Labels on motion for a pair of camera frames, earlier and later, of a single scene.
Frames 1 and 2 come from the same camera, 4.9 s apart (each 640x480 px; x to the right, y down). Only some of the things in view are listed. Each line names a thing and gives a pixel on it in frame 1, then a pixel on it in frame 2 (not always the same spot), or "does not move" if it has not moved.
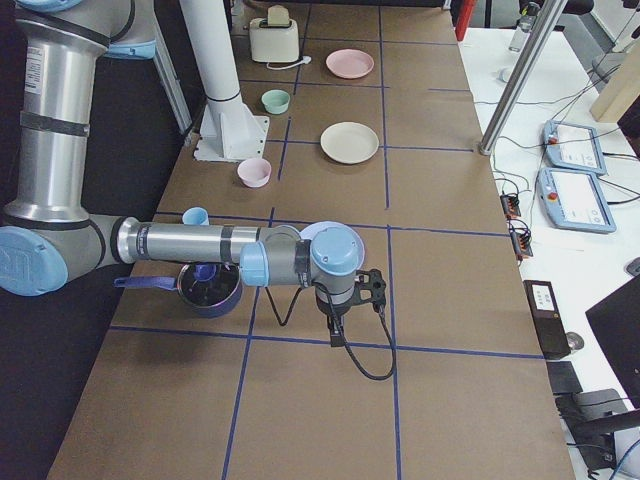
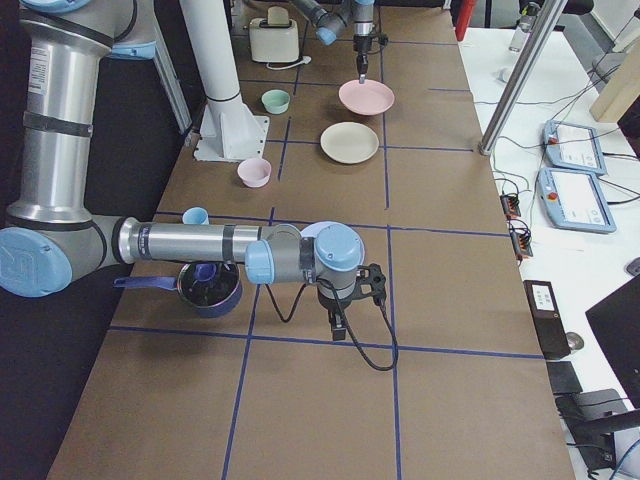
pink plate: [349, 63] → [366, 99]
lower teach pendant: [574, 200] does not move
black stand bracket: [590, 417] does not move
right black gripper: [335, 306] does not move
